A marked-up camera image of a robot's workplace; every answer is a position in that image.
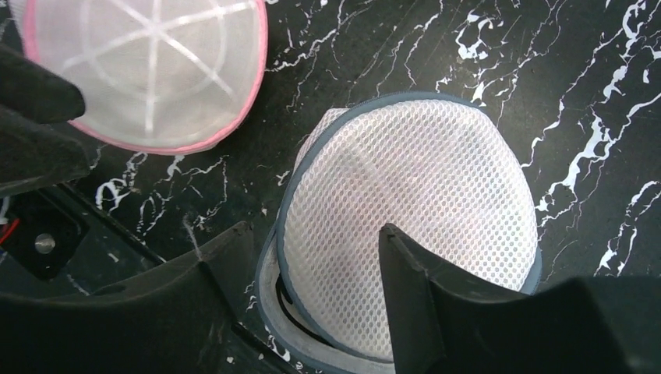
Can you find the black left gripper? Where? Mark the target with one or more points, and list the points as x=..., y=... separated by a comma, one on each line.
x=33, y=155

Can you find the white pink-trim laundry bag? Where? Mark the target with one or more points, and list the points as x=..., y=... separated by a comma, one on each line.
x=161, y=77

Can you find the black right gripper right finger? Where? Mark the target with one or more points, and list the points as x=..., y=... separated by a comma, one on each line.
x=444, y=319

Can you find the black bra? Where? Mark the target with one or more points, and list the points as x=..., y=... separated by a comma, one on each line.
x=291, y=313

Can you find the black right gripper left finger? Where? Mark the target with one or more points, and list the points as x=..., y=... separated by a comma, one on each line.
x=182, y=316

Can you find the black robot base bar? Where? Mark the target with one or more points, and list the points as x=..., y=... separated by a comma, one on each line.
x=56, y=243

